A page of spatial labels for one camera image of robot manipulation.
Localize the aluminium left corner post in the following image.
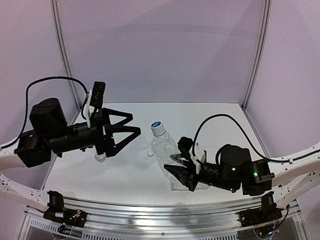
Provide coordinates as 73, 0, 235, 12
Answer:
50, 0, 82, 111

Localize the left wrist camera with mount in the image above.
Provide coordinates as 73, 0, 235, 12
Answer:
81, 81, 106, 128

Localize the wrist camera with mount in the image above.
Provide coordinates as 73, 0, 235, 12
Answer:
81, 81, 106, 128
177, 136, 203, 175

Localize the black camera cable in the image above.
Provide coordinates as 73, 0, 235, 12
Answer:
0, 76, 90, 151
193, 114, 293, 163

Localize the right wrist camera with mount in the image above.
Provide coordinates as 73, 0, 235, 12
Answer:
177, 136, 203, 175

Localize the black right camera cable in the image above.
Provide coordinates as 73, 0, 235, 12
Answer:
193, 114, 293, 163

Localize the aluminium front rail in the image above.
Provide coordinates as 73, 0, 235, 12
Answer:
24, 193, 301, 240

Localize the clear plastic bottle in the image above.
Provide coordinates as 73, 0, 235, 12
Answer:
150, 132, 183, 183
94, 151, 107, 163
169, 180, 210, 191

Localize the white blue bottle cap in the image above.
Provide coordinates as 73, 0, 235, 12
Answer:
146, 150, 154, 157
150, 121, 166, 137

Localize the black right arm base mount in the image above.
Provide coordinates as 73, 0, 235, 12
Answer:
235, 191, 296, 228

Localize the black left camera cable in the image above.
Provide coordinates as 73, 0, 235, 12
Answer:
0, 76, 90, 151

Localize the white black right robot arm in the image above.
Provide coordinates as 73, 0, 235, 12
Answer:
163, 144, 320, 209

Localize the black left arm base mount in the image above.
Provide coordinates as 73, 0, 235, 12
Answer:
43, 190, 88, 235

